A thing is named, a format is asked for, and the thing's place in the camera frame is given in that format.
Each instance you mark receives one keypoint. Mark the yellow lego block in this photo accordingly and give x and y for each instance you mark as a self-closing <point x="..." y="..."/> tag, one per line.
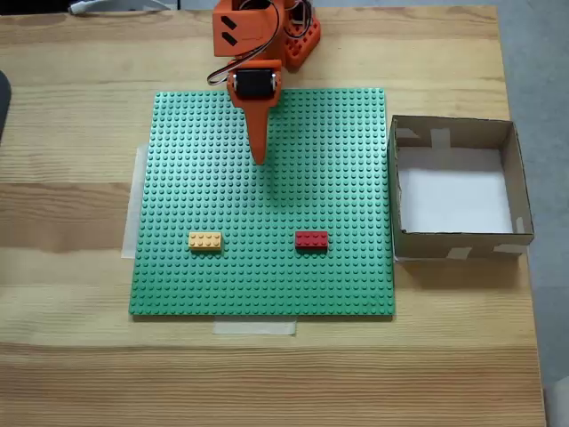
<point x="205" y="241"/>

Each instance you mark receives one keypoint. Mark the green lego baseplate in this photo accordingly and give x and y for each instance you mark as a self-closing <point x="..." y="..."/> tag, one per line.
<point x="200" y="187"/>

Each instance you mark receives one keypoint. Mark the red lego block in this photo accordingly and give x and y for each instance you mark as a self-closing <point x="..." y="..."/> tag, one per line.
<point x="312" y="240"/>

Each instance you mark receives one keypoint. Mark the brown cardboard box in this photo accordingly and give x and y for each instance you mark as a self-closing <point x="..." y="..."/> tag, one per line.
<point x="422" y="247"/>

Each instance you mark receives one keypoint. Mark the white paper box lining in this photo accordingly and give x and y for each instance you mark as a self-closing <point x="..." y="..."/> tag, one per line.
<point x="453" y="200"/>

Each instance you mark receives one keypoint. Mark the long masking tape strip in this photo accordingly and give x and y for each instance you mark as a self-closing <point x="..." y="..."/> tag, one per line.
<point x="129" y="213"/>

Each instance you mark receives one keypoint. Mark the black rounded object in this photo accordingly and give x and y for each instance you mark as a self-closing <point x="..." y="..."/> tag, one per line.
<point x="3" y="102"/>

